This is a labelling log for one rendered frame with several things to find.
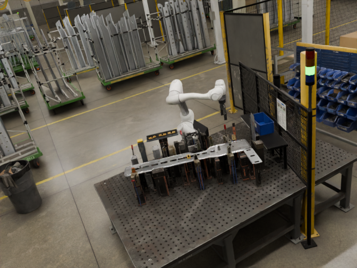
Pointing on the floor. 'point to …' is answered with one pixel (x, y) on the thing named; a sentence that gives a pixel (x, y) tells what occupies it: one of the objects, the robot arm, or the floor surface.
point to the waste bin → (19, 185)
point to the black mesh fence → (283, 131)
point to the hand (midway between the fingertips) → (223, 116)
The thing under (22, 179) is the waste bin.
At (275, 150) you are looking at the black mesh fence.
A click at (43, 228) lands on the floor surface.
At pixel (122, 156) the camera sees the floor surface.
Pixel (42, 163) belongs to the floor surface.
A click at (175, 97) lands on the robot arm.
